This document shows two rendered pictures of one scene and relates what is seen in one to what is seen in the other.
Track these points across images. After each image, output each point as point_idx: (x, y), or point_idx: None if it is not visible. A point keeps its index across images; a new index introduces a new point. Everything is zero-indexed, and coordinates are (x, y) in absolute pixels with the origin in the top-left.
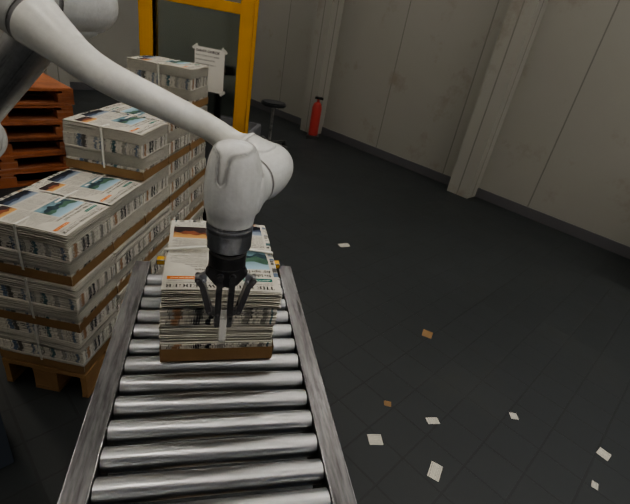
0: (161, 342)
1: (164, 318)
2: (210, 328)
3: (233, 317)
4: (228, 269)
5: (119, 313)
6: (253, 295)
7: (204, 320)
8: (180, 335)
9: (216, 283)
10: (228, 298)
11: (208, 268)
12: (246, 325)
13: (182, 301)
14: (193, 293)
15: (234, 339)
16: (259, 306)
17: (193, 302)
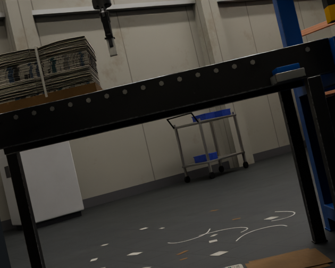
0: (92, 79)
1: (88, 58)
2: (93, 71)
3: (93, 64)
4: (111, 2)
5: (35, 105)
6: (92, 49)
7: (92, 64)
8: (92, 74)
9: (107, 15)
10: (110, 26)
11: (103, 6)
12: (95, 72)
13: (88, 45)
14: (88, 41)
15: (97, 83)
16: (94, 58)
17: (89, 48)
